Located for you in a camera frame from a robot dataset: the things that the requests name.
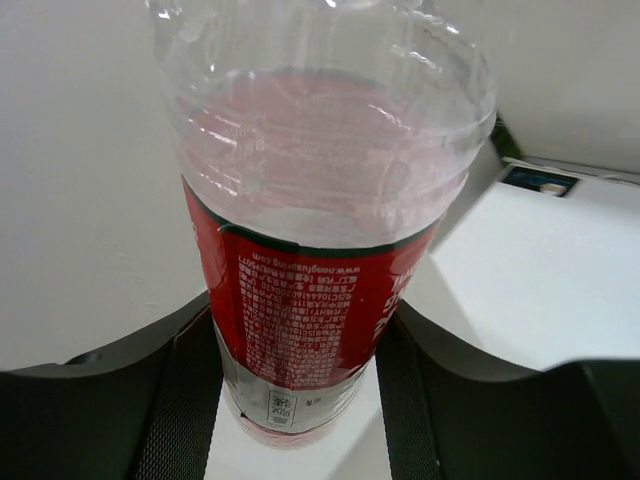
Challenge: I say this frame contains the red label plastic bottle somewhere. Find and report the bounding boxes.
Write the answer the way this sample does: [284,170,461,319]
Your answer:
[146,1,496,446]

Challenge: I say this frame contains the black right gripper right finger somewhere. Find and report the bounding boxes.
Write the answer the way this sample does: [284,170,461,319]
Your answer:
[376,303,639,479]

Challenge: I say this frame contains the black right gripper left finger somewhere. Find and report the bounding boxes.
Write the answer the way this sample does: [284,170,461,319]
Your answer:
[1,293,220,479]

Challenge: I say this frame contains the blue label sticker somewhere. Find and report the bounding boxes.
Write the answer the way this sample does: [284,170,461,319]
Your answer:
[500,166,580,198]

